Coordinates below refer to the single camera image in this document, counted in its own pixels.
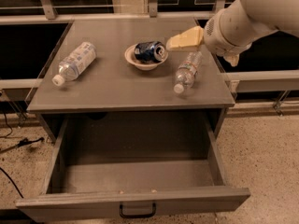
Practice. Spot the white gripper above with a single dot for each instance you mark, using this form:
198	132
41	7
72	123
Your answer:
217	38

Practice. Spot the clear water bottle red label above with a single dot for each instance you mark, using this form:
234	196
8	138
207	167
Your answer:
187	70

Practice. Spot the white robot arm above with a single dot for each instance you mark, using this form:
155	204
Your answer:
276	15

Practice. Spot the grey cabinet with top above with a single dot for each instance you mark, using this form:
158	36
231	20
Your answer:
111	83

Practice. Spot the white labelled water bottle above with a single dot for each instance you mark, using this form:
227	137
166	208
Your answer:
72	66

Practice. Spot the grey open top drawer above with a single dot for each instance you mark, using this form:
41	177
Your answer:
167	157

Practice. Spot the crushed blue soda can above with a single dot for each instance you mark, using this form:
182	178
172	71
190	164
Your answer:
150	52

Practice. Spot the white ceramic bowl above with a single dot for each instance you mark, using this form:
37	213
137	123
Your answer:
130	58

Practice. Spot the black drawer handle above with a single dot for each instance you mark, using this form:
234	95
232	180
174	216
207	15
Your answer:
131	211

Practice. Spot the metal railing frame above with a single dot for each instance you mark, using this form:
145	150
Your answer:
285	80

